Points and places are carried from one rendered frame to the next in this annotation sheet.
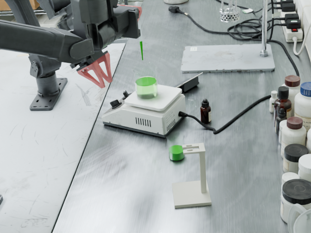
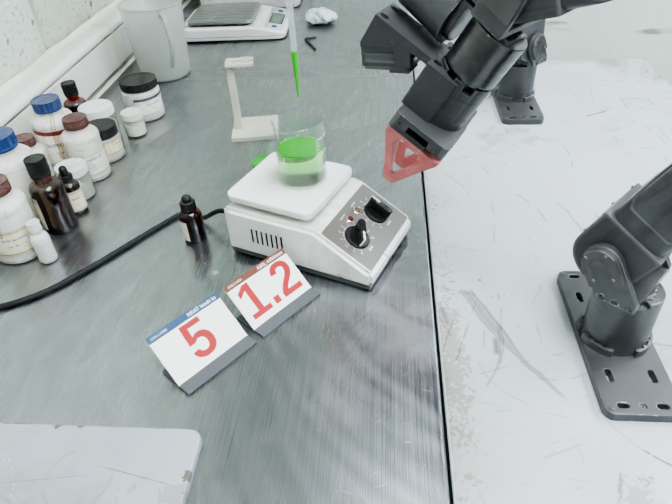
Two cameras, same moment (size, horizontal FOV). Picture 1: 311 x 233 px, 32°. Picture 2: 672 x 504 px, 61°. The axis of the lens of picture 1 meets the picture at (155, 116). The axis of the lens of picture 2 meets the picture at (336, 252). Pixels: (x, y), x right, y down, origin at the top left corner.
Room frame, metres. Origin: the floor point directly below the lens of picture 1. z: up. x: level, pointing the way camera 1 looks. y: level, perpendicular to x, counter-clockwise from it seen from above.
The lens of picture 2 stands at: (1.88, 0.02, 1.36)
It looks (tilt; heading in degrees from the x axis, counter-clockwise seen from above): 38 degrees down; 177
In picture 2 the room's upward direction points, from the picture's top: 3 degrees counter-clockwise
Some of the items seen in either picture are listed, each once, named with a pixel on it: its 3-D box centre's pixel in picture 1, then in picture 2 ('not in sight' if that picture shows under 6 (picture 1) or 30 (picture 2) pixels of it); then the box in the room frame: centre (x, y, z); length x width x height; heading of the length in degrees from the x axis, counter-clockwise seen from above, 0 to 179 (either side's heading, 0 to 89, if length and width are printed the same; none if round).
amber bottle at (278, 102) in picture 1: (282, 107); (48, 193); (1.19, -0.33, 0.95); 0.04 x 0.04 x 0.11
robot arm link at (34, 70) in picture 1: (46, 64); (627, 260); (1.48, 0.31, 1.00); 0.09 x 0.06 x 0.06; 130
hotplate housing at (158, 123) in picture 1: (146, 108); (311, 216); (1.27, 0.02, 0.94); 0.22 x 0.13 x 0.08; 59
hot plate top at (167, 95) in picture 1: (153, 96); (291, 182); (1.26, 0.00, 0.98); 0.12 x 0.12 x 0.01; 59
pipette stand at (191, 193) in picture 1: (189, 171); (250, 95); (0.93, -0.06, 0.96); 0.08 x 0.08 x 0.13; 0
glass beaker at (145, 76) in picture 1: (146, 82); (299, 151); (1.26, 0.01, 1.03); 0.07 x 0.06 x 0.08; 150
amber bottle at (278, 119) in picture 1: (281, 120); (70, 188); (1.15, -0.32, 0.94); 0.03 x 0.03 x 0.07
